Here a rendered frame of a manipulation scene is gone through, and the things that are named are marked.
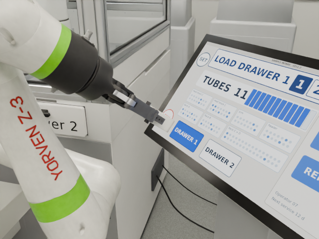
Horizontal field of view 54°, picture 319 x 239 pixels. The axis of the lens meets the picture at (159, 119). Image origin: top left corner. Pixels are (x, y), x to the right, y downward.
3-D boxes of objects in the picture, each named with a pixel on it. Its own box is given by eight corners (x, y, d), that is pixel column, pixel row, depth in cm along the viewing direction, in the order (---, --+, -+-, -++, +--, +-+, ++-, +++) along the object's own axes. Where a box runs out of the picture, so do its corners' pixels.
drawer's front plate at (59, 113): (85, 137, 110) (82, 108, 105) (14, 128, 116) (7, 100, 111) (87, 134, 111) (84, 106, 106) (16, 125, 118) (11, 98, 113)
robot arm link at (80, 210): (75, 233, 77) (121, 223, 74) (55, 278, 65) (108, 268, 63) (41, 173, 70) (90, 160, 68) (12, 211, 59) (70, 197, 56)
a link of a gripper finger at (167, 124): (152, 106, 63) (154, 107, 63) (173, 120, 68) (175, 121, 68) (144, 118, 63) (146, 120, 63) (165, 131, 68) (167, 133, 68)
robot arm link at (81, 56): (26, 75, 52) (42, 91, 45) (64, 15, 52) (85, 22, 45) (57, 91, 56) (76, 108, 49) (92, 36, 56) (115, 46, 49)
